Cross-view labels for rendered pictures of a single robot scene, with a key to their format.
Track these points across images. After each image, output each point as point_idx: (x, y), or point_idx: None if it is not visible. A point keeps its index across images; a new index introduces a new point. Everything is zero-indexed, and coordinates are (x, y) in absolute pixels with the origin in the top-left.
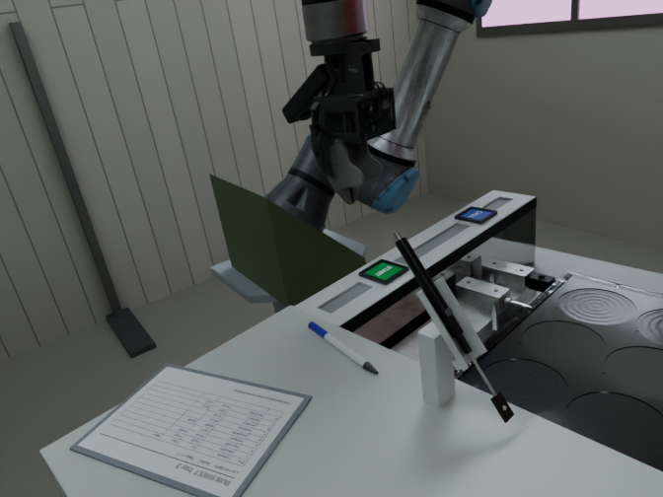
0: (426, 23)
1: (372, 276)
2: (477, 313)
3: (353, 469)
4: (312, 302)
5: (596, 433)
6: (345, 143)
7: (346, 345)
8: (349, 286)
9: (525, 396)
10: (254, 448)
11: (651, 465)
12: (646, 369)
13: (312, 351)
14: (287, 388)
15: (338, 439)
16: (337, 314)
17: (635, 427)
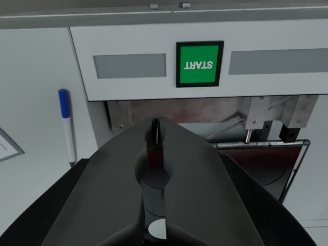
0: None
1: (177, 67)
2: (232, 109)
3: (24, 195)
4: (94, 40)
5: (154, 202)
6: (178, 241)
7: (76, 131)
8: (150, 51)
9: (156, 178)
10: None
11: (151, 216)
12: None
13: (47, 116)
14: (11, 134)
15: (26, 181)
16: (102, 85)
17: None
